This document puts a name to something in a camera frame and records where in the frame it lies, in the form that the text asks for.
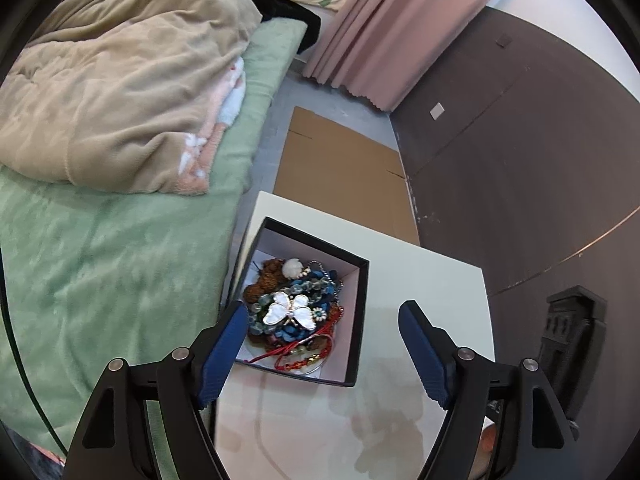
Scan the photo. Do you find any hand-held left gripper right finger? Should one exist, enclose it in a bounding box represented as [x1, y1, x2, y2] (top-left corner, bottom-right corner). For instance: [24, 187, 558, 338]
[398, 299, 584, 480]

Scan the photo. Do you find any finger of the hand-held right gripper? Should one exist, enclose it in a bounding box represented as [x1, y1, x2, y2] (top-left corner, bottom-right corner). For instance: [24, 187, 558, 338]
[539, 285, 609, 424]

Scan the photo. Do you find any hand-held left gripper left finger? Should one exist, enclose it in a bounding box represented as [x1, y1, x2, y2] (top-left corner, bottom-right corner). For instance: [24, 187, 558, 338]
[62, 301, 250, 480]

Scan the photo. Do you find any grey-green crystal bead bracelet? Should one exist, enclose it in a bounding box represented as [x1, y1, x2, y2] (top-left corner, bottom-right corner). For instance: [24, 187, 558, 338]
[245, 300, 274, 337]

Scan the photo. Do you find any red braided bracelet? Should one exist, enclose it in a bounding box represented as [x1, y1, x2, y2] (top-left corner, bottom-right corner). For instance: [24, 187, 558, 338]
[247, 322, 337, 374]

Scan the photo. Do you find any black jewelry box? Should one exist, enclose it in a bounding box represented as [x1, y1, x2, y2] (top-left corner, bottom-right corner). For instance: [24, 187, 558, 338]
[229, 216, 371, 389]

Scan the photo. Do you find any white butterfly brooch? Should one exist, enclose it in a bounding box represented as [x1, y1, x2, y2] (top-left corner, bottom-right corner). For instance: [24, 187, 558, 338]
[260, 260, 347, 334]

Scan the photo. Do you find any brown seed bead bracelet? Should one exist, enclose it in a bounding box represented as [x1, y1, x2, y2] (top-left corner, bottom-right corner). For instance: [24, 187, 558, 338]
[243, 257, 289, 307]

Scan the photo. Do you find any silver twisted bangle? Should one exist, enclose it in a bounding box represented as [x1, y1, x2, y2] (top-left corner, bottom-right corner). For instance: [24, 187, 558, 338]
[294, 339, 335, 377]

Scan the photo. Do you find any green bed sheet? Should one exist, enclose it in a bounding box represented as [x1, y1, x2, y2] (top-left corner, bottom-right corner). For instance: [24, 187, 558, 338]
[0, 20, 309, 462]

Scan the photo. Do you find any flat cardboard sheet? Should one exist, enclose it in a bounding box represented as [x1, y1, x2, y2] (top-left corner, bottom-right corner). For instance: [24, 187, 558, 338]
[272, 106, 421, 247]

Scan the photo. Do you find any beige blanket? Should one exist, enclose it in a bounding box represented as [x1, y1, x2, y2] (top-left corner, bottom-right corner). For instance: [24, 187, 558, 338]
[0, 0, 264, 197]

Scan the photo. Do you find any pink curtain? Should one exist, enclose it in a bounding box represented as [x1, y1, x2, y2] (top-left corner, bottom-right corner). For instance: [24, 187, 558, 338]
[302, 0, 529, 112]

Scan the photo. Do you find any black cloth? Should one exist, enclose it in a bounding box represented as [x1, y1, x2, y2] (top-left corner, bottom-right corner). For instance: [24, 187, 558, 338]
[220, 0, 322, 57]

